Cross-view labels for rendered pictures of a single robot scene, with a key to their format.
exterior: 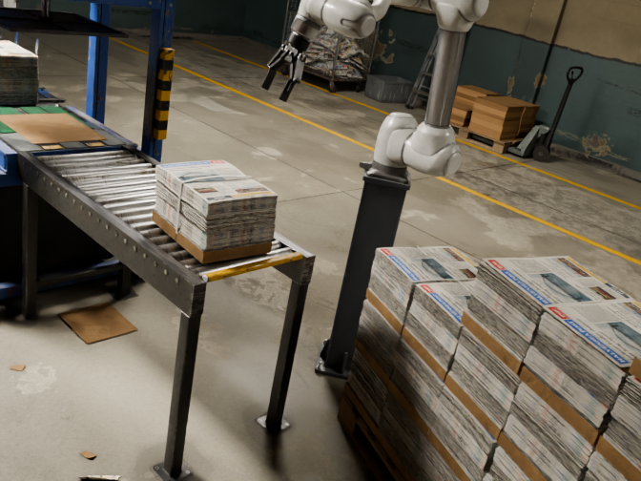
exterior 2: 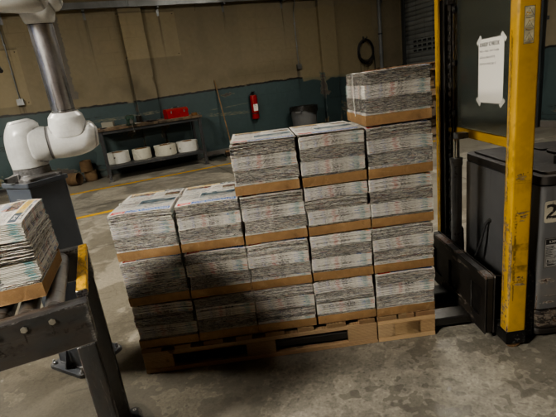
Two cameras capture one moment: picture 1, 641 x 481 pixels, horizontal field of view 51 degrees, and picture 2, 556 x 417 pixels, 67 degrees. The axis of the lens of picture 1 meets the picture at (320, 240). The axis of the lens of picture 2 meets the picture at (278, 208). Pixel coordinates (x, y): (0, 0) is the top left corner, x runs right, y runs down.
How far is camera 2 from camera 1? 1.48 m
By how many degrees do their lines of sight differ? 59
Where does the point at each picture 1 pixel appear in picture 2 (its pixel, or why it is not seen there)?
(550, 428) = (337, 195)
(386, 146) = (28, 150)
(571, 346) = (327, 141)
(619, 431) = (376, 159)
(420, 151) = (69, 135)
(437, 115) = (65, 99)
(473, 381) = (269, 221)
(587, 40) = not seen: outside the picture
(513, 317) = (276, 159)
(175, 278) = (49, 320)
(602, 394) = (357, 150)
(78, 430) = not seen: outside the picture
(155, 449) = not seen: outside the picture
